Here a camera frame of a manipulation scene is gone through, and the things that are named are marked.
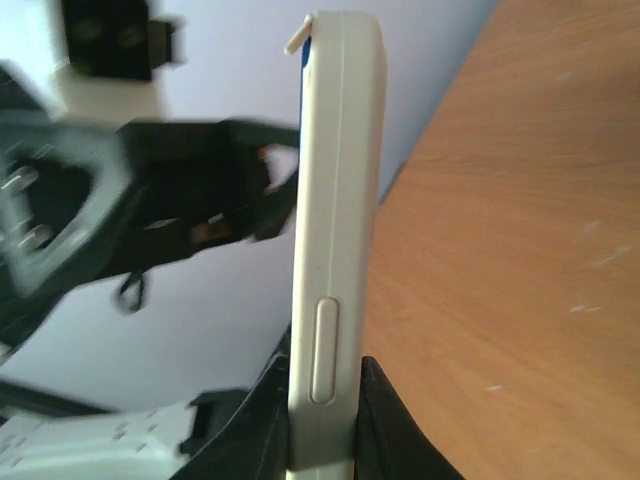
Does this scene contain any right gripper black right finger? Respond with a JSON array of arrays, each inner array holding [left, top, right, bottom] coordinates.
[[355, 356, 463, 480]]

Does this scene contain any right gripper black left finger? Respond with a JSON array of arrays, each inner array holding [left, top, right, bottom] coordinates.
[[173, 354, 289, 480]]

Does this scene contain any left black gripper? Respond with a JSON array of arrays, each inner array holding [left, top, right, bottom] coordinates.
[[1, 117, 299, 345]]

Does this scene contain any beige phone case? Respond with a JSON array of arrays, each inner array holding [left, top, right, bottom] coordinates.
[[286, 11, 387, 479]]

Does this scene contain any black screen phone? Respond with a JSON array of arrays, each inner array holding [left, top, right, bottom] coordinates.
[[299, 36, 312, 144]]

